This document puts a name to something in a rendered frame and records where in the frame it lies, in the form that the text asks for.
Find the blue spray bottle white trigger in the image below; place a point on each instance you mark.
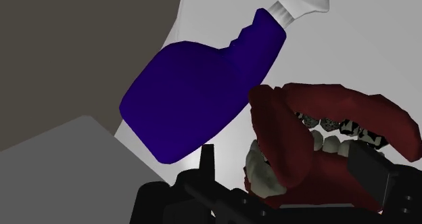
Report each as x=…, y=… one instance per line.
x=197, y=101

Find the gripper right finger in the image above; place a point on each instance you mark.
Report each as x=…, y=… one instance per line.
x=369, y=170

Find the red denture model with teeth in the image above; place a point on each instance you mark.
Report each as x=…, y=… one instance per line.
x=280, y=134

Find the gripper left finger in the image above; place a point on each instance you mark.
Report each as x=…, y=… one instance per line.
x=197, y=190

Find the white glossy bathroom fixture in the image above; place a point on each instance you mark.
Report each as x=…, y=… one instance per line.
x=346, y=51

